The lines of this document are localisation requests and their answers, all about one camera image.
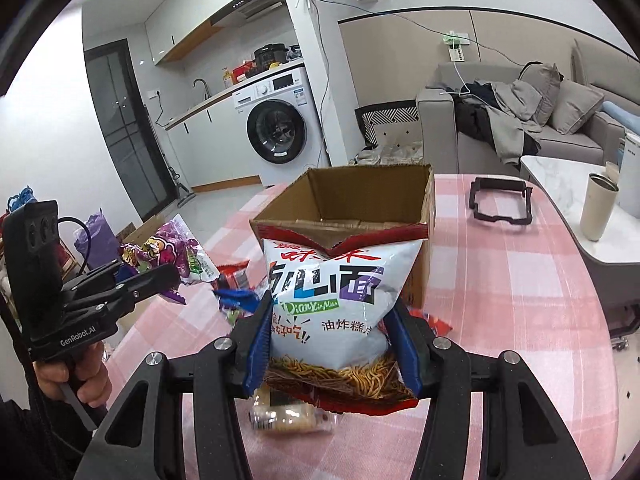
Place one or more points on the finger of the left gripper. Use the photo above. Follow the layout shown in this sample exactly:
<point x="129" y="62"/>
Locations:
<point x="145" y="279"/>

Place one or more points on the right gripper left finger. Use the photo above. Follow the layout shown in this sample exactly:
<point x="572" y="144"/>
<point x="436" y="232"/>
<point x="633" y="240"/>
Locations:
<point x="141" y="436"/>

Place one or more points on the blue cookie packet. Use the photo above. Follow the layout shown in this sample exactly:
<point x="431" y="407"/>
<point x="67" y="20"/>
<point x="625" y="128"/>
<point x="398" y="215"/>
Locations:
<point x="237" y="299"/>

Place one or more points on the purple grape candy bag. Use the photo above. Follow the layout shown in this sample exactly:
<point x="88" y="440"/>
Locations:
<point x="173" y="243"/>

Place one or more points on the small red snack packet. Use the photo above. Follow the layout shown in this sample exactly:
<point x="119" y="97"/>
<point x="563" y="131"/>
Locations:
<point x="232" y="276"/>

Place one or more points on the white fried noodle snack bag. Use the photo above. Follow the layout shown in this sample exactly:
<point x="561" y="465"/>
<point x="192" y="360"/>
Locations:
<point x="329" y="346"/>

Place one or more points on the person's left hand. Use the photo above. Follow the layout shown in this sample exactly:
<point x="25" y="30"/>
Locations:
<point x="95" y="385"/>

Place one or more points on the purple plastic bag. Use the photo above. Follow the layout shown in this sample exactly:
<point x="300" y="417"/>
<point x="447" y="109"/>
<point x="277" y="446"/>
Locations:
<point x="102" y="242"/>

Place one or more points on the cardboard box on floor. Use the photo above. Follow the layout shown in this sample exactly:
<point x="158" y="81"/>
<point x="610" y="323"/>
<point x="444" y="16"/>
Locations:
<point x="137" y="236"/>

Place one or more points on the clear biscuit packet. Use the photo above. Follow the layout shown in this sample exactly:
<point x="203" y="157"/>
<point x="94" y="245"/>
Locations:
<point x="276" y="412"/>

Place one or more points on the pink plaid tablecloth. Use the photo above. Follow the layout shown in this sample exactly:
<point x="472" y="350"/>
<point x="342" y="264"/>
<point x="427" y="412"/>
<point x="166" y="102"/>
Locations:
<point x="498" y="286"/>

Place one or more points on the brown cardboard SF box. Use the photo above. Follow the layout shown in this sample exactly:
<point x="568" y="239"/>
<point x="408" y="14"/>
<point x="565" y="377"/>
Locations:
<point x="341" y="209"/>

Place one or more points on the black glass door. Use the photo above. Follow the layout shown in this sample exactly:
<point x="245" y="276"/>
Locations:
<point x="126" y="128"/>

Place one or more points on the white washing machine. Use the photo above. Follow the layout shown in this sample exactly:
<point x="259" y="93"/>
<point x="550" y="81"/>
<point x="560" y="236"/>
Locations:
<point x="282" y="126"/>

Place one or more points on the beige tumbler cup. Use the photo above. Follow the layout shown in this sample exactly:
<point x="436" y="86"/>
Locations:
<point x="601" y="194"/>

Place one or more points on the white marble coffee table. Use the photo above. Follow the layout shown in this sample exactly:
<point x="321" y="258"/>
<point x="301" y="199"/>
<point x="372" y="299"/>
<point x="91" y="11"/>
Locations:
<point x="565" y="182"/>

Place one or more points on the white electric kettle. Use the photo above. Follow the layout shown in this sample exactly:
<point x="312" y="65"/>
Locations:
<point x="629" y="179"/>

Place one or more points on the black pressure cooker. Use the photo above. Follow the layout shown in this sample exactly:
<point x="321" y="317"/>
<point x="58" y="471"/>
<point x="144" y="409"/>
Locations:
<point x="265" y="56"/>

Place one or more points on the beige cloth on floor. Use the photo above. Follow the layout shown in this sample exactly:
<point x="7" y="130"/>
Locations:
<point x="390" y="155"/>

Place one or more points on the black patterned chair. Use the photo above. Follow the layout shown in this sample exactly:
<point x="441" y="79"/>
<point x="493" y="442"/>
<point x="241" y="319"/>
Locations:
<point x="394" y="123"/>

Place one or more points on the range hood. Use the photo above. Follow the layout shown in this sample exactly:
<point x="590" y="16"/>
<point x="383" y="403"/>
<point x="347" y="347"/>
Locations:
<point x="237" y="13"/>

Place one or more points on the grey sofa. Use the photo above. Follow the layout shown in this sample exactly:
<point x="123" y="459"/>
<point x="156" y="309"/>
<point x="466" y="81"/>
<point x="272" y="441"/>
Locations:
<point x="448" y="151"/>

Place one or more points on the grey clothes pile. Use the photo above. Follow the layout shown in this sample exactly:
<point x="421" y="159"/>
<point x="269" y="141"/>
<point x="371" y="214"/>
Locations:
<point x="499" y="115"/>

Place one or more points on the grey cushion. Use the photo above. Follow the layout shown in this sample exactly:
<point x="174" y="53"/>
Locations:
<point x="574" y="107"/>
<point x="547" y="80"/>

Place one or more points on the black plastic frame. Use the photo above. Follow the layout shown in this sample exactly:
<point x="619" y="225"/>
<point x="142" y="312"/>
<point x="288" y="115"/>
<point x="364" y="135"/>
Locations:
<point x="501" y="200"/>

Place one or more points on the white wall power strip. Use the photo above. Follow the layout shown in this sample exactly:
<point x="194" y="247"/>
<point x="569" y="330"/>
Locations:
<point x="455" y="41"/>

